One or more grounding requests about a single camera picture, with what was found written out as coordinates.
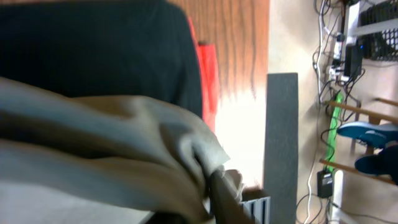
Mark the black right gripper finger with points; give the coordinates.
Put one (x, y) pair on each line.
(223, 205)

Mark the khaki beige shorts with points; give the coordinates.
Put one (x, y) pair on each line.
(104, 159)

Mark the black power adapter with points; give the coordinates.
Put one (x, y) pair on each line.
(324, 184)

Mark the green power strip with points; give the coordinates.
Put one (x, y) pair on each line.
(329, 136)

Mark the red garment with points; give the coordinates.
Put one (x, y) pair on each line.
(210, 89)

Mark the blue shoe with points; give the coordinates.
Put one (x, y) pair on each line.
(376, 135)

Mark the black t-shirt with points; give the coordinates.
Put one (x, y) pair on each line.
(99, 48)

